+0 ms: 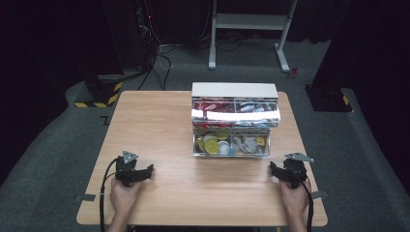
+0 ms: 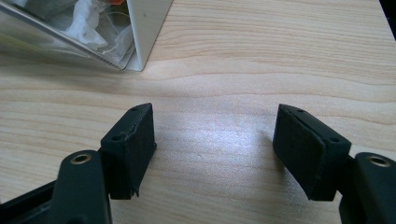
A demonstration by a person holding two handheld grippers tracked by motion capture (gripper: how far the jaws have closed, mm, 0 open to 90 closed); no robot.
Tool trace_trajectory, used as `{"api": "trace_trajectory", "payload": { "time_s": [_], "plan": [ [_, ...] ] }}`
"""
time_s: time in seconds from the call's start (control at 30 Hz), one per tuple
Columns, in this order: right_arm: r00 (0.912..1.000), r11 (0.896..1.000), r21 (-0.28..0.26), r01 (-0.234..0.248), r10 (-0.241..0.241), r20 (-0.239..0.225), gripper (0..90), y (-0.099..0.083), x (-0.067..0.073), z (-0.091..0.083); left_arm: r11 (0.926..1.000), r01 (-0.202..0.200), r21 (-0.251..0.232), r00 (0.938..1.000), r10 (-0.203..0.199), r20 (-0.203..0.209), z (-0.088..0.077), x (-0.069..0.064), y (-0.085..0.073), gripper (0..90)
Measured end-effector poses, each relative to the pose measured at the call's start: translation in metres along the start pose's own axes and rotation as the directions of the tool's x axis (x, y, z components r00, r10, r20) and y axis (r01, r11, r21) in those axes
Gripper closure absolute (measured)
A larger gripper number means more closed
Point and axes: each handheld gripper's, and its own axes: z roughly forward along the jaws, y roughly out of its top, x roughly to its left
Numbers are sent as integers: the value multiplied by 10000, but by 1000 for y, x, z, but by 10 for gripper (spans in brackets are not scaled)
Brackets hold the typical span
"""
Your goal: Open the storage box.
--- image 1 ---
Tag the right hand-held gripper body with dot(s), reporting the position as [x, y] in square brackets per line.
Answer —
[295, 169]

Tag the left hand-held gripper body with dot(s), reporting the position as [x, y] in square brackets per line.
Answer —
[125, 170]

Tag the clear two-tier organizer box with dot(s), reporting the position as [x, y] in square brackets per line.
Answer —
[233, 90]

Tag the person's left hand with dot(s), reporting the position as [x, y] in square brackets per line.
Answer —
[124, 198]

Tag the person's right hand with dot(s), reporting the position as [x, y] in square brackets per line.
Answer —
[295, 199]

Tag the small yellow packet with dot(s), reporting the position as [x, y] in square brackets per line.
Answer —
[260, 141]

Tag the grey tape piece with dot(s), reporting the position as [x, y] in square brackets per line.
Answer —
[319, 194]
[85, 197]

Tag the pile of grey packets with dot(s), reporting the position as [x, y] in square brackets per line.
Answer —
[246, 145]

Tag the pile of silver sachets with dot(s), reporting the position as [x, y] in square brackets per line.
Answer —
[256, 107]

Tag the pile of green white capsules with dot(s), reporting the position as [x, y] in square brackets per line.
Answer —
[211, 145]

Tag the black yellow striped stand base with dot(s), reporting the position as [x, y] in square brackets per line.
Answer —
[103, 93]

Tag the pile of red sachets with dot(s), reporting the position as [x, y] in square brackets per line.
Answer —
[212, 106]

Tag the small red floor object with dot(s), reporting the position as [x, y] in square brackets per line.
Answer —
[292, 72]

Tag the white metal stand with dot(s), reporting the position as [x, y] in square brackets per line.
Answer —
[249, 22]

